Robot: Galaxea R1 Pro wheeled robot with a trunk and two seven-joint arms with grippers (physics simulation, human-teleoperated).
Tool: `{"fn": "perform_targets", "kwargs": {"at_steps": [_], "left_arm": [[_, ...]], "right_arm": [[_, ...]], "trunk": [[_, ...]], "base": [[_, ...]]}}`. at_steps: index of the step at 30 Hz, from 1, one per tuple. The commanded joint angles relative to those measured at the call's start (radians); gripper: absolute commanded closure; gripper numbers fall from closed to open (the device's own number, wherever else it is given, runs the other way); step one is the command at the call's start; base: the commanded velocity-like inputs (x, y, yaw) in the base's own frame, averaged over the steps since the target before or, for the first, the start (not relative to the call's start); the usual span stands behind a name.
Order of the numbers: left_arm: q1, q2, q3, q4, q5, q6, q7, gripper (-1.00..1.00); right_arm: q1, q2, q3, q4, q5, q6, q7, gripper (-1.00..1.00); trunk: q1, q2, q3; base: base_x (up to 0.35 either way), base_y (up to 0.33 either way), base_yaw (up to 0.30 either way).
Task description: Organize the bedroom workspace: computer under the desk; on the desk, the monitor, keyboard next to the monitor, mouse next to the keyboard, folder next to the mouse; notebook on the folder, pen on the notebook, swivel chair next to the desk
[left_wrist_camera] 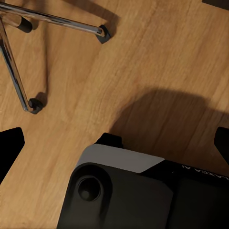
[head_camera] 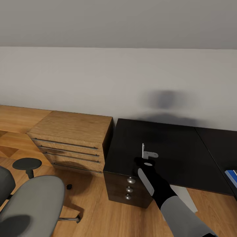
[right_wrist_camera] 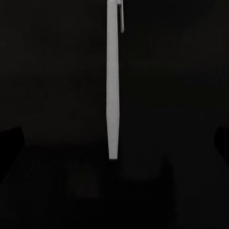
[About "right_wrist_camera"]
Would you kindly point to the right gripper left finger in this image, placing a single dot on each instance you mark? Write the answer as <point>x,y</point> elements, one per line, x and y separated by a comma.
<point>11,143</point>

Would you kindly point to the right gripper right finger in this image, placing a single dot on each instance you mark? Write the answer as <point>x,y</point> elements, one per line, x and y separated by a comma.
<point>221,142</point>

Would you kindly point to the desk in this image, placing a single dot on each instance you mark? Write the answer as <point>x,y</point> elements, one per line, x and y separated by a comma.
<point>174,93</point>

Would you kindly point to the pen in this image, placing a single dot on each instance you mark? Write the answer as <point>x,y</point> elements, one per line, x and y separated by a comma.
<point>112,76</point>

